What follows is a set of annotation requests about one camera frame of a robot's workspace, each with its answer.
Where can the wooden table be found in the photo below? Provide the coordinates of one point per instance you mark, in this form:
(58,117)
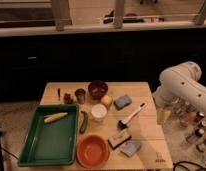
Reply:
(154,152)

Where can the wooden block eraser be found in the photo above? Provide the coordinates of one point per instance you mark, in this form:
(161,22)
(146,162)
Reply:
(118,139)

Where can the black pen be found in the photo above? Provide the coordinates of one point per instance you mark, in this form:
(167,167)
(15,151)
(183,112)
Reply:
(58,91)

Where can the orange bowl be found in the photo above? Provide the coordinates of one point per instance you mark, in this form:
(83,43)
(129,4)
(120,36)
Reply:
(92,152)

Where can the yellow fruit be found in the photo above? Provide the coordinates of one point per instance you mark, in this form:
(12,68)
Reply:
(106,100)

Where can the grey blue sponge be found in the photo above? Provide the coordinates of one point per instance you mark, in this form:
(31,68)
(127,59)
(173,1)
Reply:
(130,147)

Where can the dark metal cup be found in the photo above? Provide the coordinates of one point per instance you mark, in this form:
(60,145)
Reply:
(80,95)

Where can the green plastic tray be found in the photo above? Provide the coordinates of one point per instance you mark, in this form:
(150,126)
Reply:
(50,144)

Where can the dark red bowl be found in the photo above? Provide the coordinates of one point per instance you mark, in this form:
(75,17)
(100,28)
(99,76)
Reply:
(97,89)

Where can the small brown toy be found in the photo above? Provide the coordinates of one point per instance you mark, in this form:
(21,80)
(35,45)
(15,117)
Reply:
(67,99)

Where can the yellow corn cob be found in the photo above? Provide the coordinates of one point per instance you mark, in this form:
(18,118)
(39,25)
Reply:
(54,117)

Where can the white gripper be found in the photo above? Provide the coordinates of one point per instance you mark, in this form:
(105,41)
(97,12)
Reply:
(162,115)

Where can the green cucumber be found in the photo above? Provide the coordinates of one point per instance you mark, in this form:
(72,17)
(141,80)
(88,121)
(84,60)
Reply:
(84,122)

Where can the white cup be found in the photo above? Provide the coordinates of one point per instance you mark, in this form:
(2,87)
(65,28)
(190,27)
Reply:
(98,112)

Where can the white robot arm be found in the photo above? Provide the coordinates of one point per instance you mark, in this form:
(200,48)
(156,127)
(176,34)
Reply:
(180,91)

